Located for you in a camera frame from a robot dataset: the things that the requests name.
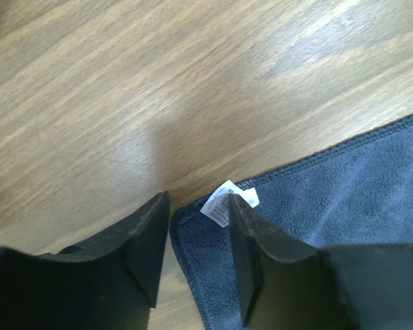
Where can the dark blue towel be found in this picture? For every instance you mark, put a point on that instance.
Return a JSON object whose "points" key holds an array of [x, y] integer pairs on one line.
{"points": [[359, 191]]}

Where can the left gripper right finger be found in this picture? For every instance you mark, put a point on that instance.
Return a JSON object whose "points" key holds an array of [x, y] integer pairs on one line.
{"points": [[284, 283]]}

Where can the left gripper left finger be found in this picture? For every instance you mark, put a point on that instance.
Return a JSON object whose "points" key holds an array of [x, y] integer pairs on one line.
{"points": [[108, 281]]}

